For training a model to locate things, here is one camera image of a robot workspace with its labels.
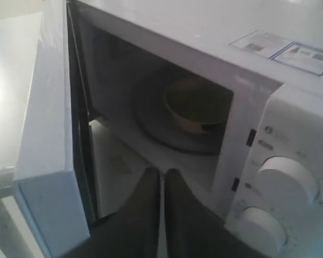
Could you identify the upper white control knob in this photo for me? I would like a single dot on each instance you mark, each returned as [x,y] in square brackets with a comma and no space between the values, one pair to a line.
[286,184]

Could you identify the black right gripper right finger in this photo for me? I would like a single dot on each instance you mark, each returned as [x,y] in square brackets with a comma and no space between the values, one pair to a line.
[193,230]

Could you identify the cream ceramic bowl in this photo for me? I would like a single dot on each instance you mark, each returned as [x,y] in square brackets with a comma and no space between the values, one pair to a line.
[197,105]

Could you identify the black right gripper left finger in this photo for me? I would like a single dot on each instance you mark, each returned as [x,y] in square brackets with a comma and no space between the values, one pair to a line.
[132,231]

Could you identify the glass microwave turntable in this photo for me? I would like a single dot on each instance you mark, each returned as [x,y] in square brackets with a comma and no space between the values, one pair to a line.
[155,121]

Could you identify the lower white control knob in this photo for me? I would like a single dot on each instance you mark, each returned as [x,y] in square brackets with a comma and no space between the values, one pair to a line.
[261,231]

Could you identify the white microwave door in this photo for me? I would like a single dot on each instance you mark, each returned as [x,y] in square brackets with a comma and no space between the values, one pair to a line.
[45,185]

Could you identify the white control knob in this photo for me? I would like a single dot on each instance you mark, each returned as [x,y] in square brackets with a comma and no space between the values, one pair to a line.
[286,184]
[261,231]

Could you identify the blue white label sticker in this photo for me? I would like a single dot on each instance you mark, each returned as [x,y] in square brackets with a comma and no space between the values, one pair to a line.
[282,50]

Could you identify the white microwave oven body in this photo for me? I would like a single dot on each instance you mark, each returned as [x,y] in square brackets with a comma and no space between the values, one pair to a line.
[276,110]

